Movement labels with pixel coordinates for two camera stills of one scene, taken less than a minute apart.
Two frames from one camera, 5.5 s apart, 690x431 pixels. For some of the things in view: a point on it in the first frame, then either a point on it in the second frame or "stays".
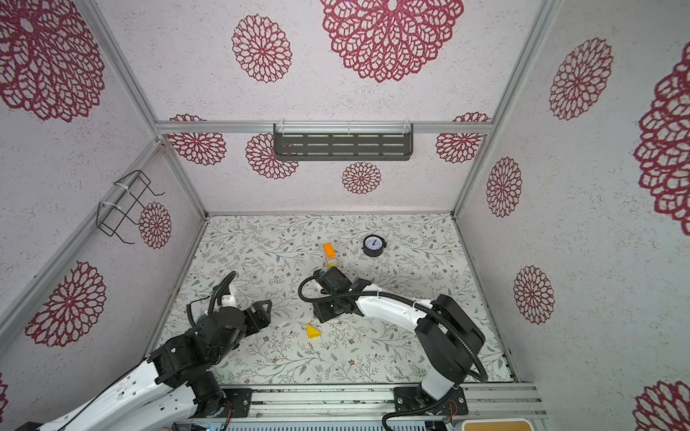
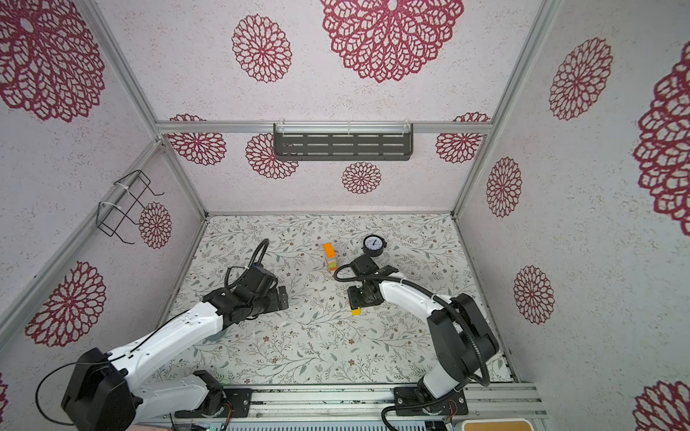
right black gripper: [321, 312] to [353, 297]
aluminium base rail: [483, 402] stays
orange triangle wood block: [329, 250] stays
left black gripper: [264, 316] to [275, 303]
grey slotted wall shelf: [343, 141] stays
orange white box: [497, 425] stays
